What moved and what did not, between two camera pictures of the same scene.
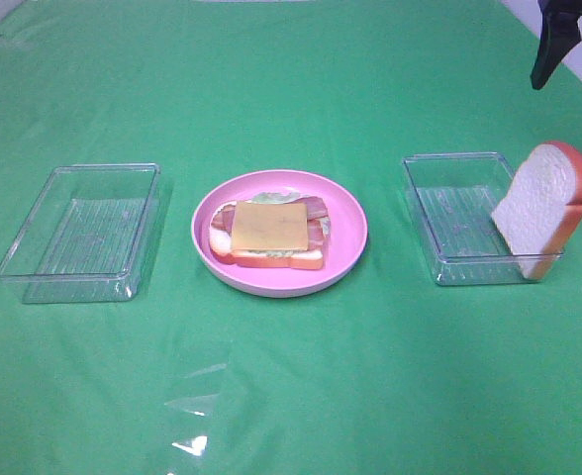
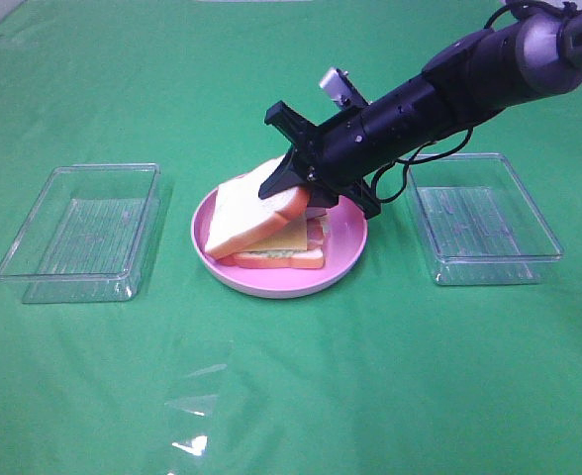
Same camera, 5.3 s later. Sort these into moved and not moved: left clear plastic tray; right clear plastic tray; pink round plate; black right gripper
Moved: black right gripper
Not moved: left clear plastic tray; pink round plate; right clear plastic tray
